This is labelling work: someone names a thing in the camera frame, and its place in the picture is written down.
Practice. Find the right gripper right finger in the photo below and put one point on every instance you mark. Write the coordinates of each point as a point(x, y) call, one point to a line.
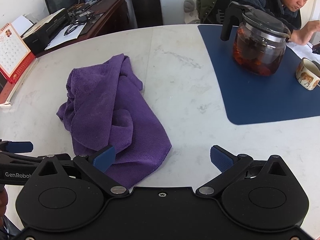
point(232, 167)

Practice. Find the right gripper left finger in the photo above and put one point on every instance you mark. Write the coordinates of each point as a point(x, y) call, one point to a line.
point(94, 167)

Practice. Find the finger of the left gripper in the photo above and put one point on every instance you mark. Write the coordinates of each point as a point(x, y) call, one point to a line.
point(16, 146)
point(10, 161)

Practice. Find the purple microfiber towel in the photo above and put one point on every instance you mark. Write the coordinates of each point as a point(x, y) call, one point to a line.
point(105, 107)

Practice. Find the dark blue table mat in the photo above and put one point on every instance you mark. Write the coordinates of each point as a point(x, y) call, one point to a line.
point(252, 99)

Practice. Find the red desk calendar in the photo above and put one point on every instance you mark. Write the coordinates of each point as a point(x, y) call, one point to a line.
point(15, 56)

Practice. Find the black printer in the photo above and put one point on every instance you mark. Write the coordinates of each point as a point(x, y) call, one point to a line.
point(39, 36)

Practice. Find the white paper sheet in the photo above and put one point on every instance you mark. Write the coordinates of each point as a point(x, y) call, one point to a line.
point(70, 32)

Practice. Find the patterned ceramic cup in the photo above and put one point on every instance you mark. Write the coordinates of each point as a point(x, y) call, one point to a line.
point(308, 74)

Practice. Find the glass teapot with tea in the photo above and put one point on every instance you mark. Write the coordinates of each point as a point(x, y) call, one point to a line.
point(260, 40)

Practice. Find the dark wooden desk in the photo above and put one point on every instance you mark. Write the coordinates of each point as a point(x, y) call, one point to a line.
point(111, 16)

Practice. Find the grey slippers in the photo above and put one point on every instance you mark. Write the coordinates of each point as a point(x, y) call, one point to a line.
point(190, 12)

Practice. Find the dark cabinet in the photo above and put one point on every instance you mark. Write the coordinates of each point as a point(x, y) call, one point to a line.
point(148, 13)

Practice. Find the seated man in dark jacket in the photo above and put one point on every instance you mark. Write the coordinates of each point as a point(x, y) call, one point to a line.
point(287, 11)

